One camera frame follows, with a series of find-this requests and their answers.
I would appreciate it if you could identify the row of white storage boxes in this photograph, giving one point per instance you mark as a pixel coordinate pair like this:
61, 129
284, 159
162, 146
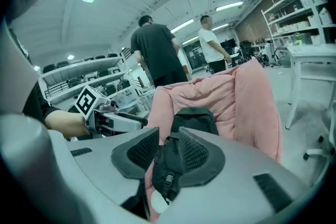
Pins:
302, 25

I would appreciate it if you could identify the black backpack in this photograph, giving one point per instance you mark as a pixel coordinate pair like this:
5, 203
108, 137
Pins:
194, 120

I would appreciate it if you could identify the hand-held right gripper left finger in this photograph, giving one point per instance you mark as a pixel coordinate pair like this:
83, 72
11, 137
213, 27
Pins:
105, 160

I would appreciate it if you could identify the grey metal rack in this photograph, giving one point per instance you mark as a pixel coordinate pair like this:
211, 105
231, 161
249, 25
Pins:
86, 73

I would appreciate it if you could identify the round ceiling lamp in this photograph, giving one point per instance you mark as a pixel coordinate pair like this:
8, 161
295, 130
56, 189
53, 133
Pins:
70, 57

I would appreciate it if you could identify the pink cushioned chair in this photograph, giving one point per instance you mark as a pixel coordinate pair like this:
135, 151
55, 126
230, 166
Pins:
236, 102

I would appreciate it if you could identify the black office chair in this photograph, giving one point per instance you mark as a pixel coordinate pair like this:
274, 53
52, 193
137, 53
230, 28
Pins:
245, 51

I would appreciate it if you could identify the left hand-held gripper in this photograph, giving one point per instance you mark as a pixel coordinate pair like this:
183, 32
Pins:
88, 102

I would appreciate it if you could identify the small green plant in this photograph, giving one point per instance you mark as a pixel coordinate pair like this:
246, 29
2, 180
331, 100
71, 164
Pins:
297, 39

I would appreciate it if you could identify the white shelf unit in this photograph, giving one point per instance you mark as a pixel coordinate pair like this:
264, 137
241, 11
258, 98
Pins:
304, 8

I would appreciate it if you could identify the person's black shirt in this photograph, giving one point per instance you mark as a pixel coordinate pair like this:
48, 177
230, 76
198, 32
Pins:
36, 105

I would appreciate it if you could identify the person's left forearm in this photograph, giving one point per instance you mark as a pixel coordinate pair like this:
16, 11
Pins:
65, 122

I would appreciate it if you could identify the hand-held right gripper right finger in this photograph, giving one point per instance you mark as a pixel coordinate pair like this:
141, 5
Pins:
236, 181

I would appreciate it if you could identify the white wheeled chair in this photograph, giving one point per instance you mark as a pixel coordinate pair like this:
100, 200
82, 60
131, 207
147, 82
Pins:
324, 149

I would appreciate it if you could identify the white square table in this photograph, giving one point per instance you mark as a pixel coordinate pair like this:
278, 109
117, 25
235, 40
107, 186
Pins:
312, 57

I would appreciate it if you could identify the dark glass doorway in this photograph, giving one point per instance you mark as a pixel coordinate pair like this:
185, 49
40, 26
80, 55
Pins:
194, 56

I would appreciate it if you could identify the black computer monitor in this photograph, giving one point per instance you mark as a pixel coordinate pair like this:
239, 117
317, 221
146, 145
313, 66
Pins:
227, 43

